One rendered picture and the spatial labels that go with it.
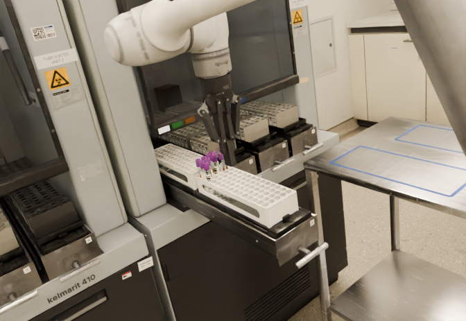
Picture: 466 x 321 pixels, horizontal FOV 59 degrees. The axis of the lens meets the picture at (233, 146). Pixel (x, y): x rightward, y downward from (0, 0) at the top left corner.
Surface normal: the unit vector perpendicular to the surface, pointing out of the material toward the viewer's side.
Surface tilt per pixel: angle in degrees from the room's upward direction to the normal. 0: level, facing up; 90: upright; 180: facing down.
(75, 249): 90
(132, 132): 90
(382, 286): 0
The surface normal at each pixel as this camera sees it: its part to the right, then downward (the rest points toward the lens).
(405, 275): -0.17, -0.92
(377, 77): -0.78, 0.34
